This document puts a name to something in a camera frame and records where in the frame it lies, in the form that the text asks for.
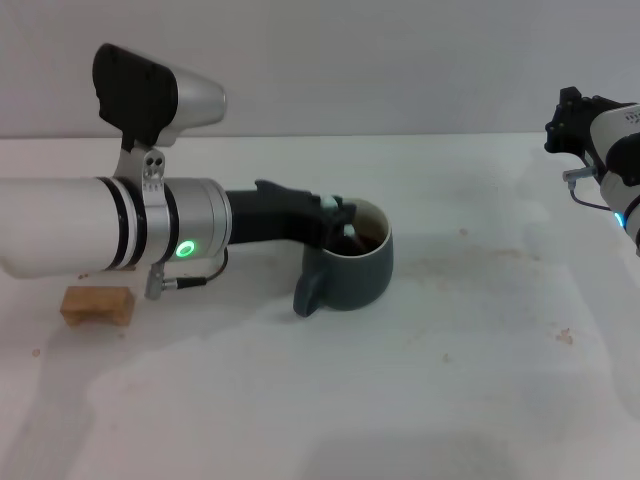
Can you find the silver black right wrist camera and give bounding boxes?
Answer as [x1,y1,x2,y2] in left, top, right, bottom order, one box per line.
[589,102,640,190]

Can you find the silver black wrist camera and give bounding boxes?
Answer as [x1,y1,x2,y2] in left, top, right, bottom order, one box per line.
[91,43,227,196]
[589,102,640,190]

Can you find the grey ceramic coffee cup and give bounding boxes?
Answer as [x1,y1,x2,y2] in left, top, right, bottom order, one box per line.
[292,198,395,318]

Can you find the grey right wrist cable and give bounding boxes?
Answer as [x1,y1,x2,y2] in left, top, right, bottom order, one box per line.
[563,167,621,215]

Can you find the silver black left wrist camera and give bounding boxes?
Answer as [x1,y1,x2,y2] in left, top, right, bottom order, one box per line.
[91,43,227,196]

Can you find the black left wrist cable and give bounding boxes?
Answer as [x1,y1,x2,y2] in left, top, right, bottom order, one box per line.
[144,248,230,300]

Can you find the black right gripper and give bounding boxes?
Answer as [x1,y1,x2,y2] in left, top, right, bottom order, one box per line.
[544,87,610,167]

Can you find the light blue handled metal spoon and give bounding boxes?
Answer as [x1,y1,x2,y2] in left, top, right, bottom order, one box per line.
[321,195,374,249]

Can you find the light tan wooden block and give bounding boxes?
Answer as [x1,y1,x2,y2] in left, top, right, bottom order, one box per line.
[59,285,136,327]

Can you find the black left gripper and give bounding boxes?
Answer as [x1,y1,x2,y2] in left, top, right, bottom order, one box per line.
[224,179,360,254]

